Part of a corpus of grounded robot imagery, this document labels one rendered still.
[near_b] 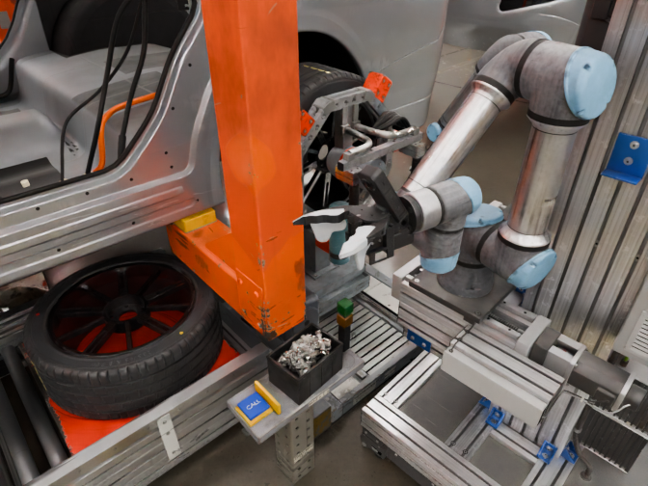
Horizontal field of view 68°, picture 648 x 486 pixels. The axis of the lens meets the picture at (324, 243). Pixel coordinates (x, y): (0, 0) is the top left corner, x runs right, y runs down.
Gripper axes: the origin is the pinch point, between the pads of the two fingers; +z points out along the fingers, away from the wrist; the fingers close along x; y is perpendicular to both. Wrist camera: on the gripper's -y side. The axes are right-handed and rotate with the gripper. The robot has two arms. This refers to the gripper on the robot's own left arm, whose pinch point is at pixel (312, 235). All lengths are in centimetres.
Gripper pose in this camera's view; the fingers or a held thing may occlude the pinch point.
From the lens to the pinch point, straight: 76.7
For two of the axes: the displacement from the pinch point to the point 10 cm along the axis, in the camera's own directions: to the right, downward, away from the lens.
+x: -5.1, -3.7, 7.7
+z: -8.5, 2.9, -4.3
